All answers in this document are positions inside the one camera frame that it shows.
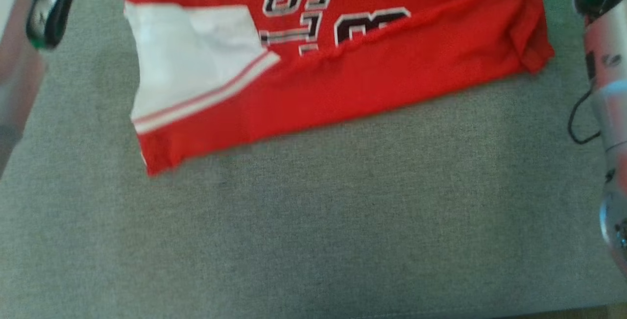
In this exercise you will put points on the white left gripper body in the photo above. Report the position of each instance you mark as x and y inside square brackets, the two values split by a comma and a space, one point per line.
[49, 20]

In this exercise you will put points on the red white number 23 jersey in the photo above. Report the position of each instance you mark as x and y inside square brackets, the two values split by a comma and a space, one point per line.
[367, 79]

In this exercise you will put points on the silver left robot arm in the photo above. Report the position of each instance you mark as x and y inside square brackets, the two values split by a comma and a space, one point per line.
[14, 39]

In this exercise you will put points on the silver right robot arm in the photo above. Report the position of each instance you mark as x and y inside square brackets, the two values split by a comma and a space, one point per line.
[612, 103]

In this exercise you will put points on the grey fabric sofa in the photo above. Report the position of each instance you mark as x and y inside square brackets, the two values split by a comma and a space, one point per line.
[294, 235]

